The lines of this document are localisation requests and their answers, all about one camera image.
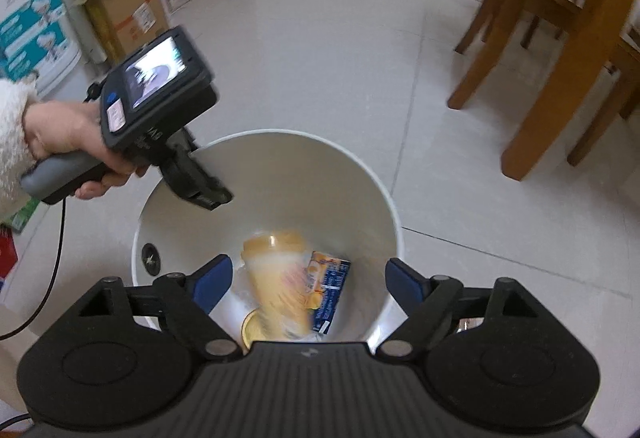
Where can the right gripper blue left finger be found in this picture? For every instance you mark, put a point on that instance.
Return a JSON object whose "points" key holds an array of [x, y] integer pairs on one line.
{"points": [[194, 294]]}

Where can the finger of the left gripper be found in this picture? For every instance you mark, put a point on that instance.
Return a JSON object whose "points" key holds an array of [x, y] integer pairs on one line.
{"points": [[188, 180]]}

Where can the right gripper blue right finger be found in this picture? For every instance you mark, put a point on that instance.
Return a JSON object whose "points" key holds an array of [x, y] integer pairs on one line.
{"points": [[410, 290]]}

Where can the orange milk tea cup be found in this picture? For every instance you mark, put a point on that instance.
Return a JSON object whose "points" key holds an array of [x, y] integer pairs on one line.
{"points": [[277, 263]]}

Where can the white plastic trash bin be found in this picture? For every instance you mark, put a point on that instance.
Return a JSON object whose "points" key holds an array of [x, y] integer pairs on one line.
{"points": [[282, 181]]}

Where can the yellow cup lid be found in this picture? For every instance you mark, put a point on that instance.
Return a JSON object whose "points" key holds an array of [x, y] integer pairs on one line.
{"points": [[252, 329]]}

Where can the white fleece sleeve forearm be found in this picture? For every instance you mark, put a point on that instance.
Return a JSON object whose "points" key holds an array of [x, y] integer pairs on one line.
{"points": [[15, 156]]}

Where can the person left hand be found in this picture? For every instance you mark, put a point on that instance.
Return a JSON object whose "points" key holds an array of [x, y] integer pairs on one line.
{"points": [[63, 127]]}

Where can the brown cardboard box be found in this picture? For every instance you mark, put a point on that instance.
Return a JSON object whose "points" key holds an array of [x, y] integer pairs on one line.
{"points": [[123, 26]]}

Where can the white teal printed box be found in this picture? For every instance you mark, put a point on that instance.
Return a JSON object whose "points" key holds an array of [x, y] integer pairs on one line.
{"points": [[38, 46]]}

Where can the wooden chair right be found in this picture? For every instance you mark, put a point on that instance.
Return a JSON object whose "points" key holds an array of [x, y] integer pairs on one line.
{"points": [[623, 98]]}

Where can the wooden table leg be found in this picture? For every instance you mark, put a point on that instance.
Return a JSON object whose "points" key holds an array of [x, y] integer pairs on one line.
{"points": [[596, 31]]}

